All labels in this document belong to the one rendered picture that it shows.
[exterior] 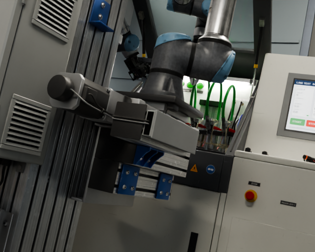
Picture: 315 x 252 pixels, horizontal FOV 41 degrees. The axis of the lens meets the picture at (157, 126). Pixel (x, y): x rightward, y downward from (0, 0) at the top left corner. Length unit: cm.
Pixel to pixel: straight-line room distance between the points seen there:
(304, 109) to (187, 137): 106
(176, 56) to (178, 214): 78
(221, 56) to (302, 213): 75
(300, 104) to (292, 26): 209
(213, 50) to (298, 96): 86
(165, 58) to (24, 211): 63
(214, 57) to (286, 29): 281
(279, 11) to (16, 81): 348
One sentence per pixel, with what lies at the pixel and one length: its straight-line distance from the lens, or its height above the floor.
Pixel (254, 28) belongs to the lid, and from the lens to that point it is 225.
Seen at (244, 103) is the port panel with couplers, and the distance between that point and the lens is 242.
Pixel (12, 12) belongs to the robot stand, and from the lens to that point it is 102.
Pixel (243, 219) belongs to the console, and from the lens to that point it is 181.
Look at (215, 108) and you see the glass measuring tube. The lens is 243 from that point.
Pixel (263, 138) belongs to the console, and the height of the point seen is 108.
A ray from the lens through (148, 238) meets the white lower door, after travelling 192.
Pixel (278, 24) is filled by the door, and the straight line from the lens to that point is 421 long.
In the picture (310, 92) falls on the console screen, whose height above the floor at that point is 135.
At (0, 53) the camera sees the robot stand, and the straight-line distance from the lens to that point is 100.
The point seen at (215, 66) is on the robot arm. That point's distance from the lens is 138.
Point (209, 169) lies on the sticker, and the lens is 185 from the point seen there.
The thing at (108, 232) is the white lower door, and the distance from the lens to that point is 200.
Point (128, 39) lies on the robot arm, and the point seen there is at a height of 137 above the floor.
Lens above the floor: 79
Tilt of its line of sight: 7 degrees up
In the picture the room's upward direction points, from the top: 12 degrees clockwise
